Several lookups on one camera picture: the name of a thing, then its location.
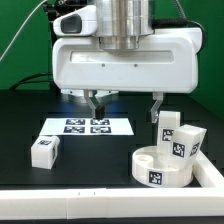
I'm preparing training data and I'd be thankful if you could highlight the white marker sheet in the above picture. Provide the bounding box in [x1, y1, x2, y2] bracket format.
[40, 118, 133, 136]

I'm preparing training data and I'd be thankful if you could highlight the white cable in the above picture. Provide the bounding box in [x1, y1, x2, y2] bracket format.
[0, 0, 48, 63]

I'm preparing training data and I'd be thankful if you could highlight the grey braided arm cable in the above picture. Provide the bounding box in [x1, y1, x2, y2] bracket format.
[153, 0, 209, 54]

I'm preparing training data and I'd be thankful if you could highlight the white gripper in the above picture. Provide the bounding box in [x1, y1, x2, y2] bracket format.
[52, 28, 202, 123]

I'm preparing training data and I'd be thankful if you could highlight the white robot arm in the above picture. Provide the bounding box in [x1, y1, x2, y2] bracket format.
[52, 0, 205, 122]

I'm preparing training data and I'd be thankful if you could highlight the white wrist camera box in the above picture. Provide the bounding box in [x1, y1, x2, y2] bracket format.
[53, 13, 97, 36]

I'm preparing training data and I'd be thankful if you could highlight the black cable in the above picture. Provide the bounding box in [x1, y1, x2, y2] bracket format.
[8, 72, 54, 91]

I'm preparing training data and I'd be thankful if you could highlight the white L-shaped fence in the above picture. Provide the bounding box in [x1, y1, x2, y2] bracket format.
[0, 153, 224, 220]

